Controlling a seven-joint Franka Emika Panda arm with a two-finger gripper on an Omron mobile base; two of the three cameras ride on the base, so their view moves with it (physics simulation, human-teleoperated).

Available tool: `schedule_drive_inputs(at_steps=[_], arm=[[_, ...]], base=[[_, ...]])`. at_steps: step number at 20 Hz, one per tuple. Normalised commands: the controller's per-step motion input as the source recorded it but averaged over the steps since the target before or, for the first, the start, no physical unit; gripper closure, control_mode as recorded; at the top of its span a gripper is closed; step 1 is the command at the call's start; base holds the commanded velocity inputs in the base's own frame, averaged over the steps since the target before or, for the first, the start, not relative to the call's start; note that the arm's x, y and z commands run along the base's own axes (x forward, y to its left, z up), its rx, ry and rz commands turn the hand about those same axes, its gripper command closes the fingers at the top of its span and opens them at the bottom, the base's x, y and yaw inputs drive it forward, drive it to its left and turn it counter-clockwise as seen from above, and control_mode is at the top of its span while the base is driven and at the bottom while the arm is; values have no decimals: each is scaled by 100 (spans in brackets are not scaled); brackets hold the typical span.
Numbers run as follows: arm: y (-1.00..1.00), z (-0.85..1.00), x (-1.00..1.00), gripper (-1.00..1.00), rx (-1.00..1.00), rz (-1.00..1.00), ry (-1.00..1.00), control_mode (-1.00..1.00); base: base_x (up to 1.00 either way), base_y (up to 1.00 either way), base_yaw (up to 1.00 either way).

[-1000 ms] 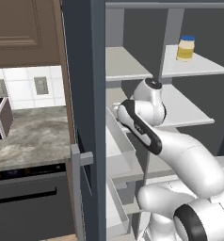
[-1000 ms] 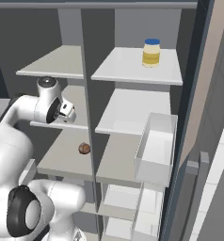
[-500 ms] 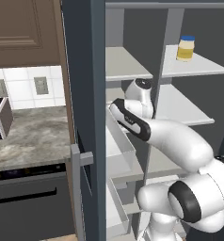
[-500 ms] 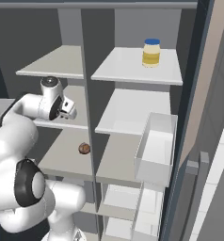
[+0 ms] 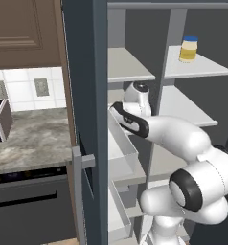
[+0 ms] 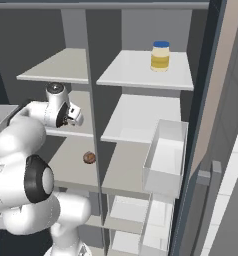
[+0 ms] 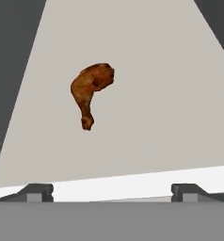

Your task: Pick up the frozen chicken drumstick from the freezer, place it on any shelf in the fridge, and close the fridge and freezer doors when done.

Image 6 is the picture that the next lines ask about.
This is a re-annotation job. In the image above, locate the white fridge shelf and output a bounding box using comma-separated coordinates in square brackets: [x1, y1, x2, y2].
[95, 49, 195, 92]
[100, 93, 183, 145]

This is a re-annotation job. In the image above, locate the white fridge drawer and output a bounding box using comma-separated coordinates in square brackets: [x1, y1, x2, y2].
[104, 194, 151, 235]
[108, 229, 143, 256]

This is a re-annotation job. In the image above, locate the grey fridge shelf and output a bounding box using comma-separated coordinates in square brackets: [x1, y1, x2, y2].
[101, 142, 153, 196]

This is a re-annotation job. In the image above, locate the grey fridge door handle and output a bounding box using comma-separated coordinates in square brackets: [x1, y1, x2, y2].
[195, 160, 223, 187]

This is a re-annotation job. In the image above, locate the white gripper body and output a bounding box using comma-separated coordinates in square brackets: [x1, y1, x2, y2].
[69, 105, 85, 128]

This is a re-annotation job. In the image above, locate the narrow white door bin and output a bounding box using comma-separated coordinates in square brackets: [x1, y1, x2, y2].
[138, 194, 176, 256]

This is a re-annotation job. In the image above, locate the yellow jar with blue lid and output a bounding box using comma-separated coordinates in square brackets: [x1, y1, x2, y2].
[150, 40, 171, 73]

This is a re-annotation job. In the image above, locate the grey fridge freezer cabinet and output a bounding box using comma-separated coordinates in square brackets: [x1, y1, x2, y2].
[0, 0, 212, 256]

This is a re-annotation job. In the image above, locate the brown frozen chicken drumstick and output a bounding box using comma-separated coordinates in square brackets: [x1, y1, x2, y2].
[82, 150, 97, 165]

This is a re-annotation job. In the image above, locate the grey fridge door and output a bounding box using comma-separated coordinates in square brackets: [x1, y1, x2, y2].
[168, 0, 238, 256]

